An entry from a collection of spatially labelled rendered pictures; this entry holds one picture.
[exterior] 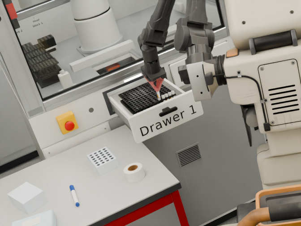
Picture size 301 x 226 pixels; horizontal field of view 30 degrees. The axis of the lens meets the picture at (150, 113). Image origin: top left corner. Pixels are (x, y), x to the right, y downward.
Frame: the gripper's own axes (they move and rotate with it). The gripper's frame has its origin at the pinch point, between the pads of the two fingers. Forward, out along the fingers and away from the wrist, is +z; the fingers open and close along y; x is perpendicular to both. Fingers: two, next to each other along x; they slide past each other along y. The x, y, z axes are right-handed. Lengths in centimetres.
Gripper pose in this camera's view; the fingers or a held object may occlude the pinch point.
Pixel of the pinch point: (156, 89)
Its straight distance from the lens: 219.3
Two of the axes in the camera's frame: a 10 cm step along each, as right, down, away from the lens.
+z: 1.6, 7.6, 6.2
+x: 8.9, -3.8, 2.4
